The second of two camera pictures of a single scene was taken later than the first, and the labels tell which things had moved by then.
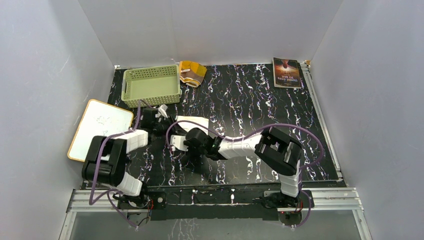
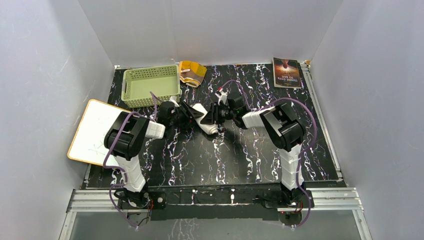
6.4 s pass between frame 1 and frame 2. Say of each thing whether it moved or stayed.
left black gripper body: moved
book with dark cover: stayed
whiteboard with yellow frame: stayed
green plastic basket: stayed
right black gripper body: moved
